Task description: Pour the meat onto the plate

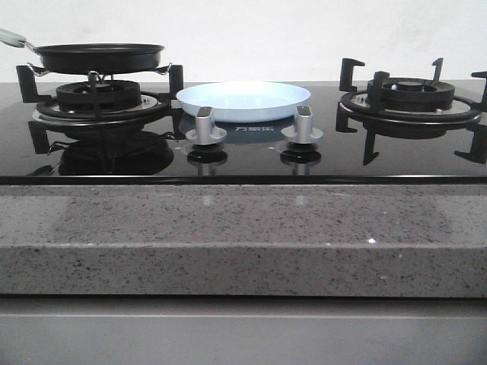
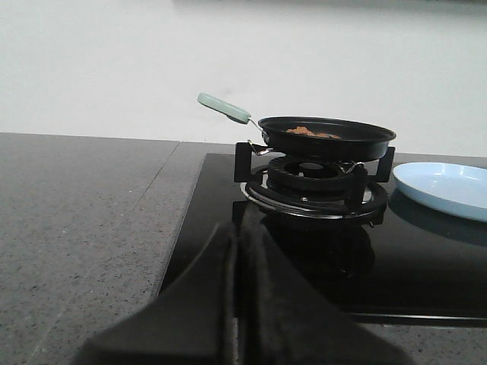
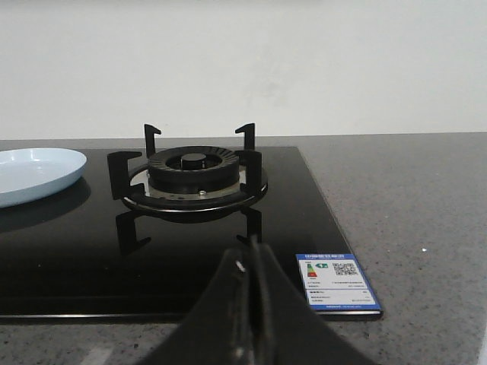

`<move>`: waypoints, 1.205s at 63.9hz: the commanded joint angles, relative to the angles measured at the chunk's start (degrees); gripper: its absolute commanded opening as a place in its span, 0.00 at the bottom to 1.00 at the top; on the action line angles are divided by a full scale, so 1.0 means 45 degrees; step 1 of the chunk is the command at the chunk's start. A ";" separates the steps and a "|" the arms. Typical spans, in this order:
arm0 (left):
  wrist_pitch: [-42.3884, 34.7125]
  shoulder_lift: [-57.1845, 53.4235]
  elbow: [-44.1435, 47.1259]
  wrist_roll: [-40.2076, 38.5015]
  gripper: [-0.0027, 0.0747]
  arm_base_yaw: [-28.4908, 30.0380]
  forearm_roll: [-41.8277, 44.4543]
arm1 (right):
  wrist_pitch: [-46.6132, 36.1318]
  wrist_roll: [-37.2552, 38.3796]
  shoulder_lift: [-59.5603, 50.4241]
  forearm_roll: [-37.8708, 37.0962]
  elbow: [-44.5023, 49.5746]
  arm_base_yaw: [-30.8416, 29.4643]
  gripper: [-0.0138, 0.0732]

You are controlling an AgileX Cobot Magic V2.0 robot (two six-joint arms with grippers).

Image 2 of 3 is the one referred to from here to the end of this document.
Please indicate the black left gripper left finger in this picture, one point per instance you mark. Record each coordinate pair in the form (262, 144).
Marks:
(191, 322)

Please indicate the black gas burner under pan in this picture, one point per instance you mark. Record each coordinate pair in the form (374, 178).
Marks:
(314, 189)

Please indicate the black glass stove top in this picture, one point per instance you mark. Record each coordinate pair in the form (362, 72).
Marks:
(409, 265)

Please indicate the brown meat pieces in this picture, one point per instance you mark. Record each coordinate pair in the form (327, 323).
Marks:
(303, 130)

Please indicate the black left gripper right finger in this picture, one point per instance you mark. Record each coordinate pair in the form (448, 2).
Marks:
(285, 321)

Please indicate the light blue plate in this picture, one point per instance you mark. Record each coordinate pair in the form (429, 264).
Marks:
(453, 189)

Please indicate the black frying pan green handle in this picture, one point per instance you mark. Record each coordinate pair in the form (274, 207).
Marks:
(360, 142)

